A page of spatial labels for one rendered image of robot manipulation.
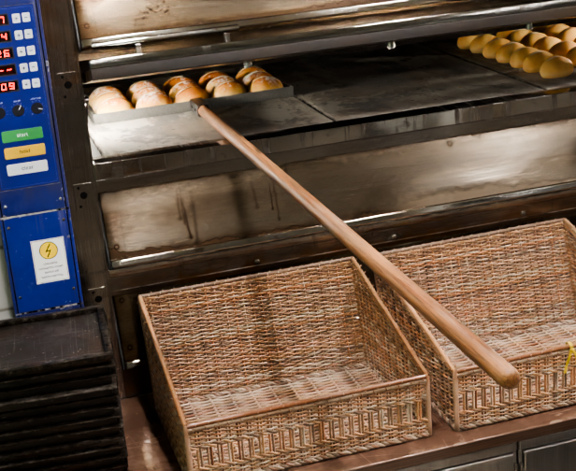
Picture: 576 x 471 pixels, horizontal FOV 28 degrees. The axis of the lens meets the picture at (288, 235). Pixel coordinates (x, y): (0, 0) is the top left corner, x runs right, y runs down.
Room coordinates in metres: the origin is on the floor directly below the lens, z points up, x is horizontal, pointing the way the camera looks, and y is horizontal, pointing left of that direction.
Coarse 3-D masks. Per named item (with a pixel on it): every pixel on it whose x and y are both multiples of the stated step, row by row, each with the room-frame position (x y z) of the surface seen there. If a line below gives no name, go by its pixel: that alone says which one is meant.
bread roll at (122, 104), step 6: (114, 96) 3.07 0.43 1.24; (102, 102) 3.06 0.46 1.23; (108, 102) 3.04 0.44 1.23; (114, 102) 3.04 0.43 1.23; (120, 102) 3.05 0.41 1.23; (126, 102) 3.06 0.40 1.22; (102, 108) 3.04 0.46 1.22; (108, 108) 3.03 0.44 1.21; (114, 108) 3.03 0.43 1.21; (120, 108) 3.04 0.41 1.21; (126, 108) 3.05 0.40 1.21; (132, 108) 3.06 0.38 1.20
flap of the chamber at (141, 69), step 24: (432, 24) 2.69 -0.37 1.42; (456, 24) 2.70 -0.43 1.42; (480, 24) 2.71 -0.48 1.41; (504, 24) 2.73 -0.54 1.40; (264, 48) 2.58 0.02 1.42; (288, 48) 2.59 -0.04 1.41; (312, 48) 2.60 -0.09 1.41; (336, 48) 2.62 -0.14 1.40; (96, 72) 2.48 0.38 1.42; (120, 72) 2.49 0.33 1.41; (144, 72) 2.50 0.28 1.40; (168, 72) 2.67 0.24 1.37
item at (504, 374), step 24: (216, 120) 2.83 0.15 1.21; (240, 144) 2.59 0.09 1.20; (264, 168) 2.40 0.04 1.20; (288, 192) 2.23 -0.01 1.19; (312, 216) 2.09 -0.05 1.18; (336, 216) 2.02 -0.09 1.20; (360, 240) 1.88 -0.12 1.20; (384, 264) 1.76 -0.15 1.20; (408, 288) 1.66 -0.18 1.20; (432, 312) 1.56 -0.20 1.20; (456, 336) 1.48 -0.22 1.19; (480, 360) 1.41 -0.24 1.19; (504, 360) 1.38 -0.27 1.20; (504, 384) 1.35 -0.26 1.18
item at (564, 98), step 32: (512, 96) 2.94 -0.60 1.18; (544, 96) 2.92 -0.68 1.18; (320, 128) 2.77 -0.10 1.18; (352, 128) 2.78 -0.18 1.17; (384, 128) 2.80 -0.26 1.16; (416, 128) 2.83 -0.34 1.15; (96, 160) 2.65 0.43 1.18; (128, 160) 2.63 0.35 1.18; (160, 160) 2.65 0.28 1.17; (192, 160) 2.67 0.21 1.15; (224, 160) 2.70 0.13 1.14
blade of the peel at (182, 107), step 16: (224, 96) 3.10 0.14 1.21; (240, 96) 3.12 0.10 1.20; (256, 96) 3.13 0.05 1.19; (272, 96) 3.14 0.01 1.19; (288, 96) 3.15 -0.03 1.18; (112, 112) 3.02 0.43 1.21; (128, 112) 3.03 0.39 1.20; (144, 112) 3.04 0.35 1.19; (160, 112) 3.06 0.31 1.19; (176, 112) 3.07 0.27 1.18
